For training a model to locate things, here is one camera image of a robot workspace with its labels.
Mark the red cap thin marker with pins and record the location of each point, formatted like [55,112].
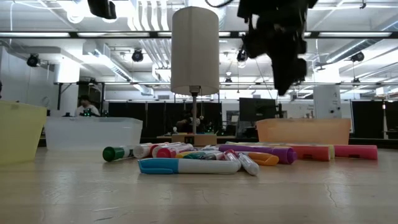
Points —
[232,158]

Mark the orange cap thin marker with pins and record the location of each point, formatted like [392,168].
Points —
[264,159]

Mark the teal cap thin marker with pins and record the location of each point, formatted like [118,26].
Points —
[194,155]

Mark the yellow cap thin marker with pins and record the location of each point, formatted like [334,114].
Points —
[183,154]

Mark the blue dry erase marker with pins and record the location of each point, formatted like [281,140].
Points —
[210,148]

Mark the clear translucent plastic bin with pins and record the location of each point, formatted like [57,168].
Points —
[93,133]

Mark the black ceiling spotlight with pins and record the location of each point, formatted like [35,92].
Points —
[137,56]
[32,60]
[241,56]
[357,56]

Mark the orange translucent plastic bin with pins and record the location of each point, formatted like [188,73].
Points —
[304,130]

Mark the pink highlighter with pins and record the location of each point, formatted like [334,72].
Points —
[356,152]

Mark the black partition panel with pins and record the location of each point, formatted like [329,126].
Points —
[370,119]
[140,118]

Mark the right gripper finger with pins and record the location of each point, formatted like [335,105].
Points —
[281,77]
[301,70]

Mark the pink dry erase marker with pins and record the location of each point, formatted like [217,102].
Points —
[143,151]

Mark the yellow translucent plastic bin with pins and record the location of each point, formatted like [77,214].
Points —
[18,133]

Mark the purple highlighter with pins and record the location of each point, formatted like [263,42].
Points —
[273,152]

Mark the purple cap thin marker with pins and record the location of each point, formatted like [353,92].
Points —
[250,165]

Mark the white shade wooden base lamp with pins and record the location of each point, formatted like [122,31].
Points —
[195,49]

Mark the person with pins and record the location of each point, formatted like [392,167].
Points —
[85,107]
[186,123]

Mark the red dry erase marker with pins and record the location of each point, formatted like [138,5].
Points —
[168,152]

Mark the green dry erase marker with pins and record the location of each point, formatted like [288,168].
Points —
[113,153]

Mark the red highlighter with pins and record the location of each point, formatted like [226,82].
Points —
[311,152]

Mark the black ceiling beam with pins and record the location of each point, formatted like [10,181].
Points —
[124,35]

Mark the white cabinet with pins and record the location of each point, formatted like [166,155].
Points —
[327,101]

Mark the light blue cap white marker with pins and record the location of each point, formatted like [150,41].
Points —
[186,166]

